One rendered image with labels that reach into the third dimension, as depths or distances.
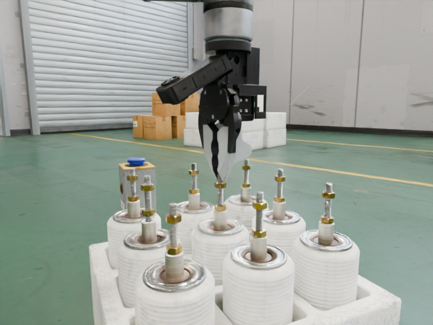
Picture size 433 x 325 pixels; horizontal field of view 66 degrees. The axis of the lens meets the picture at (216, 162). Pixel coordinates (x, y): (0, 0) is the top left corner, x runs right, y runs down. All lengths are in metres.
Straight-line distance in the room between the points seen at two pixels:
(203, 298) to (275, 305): 0.10
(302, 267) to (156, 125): 3.85
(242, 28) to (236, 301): 0.37
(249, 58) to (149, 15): 6.34
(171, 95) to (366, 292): 0.41
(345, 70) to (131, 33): 3.73
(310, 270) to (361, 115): 5.29
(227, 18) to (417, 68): 5.11
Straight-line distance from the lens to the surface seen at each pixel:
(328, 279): 0.51
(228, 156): 0.50
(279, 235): 0.58
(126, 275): 0.51
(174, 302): 0.39
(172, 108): 4.41
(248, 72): 0.54
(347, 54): 5.89
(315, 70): 6.10
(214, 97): 0.51
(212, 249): 0.53
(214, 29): 0.51
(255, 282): 0.43
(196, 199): 0.65
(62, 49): 5.93
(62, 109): 5.84
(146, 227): 0.51
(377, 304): 0.55
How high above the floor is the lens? 0.45
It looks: 10 degrees down
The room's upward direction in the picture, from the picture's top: straight up
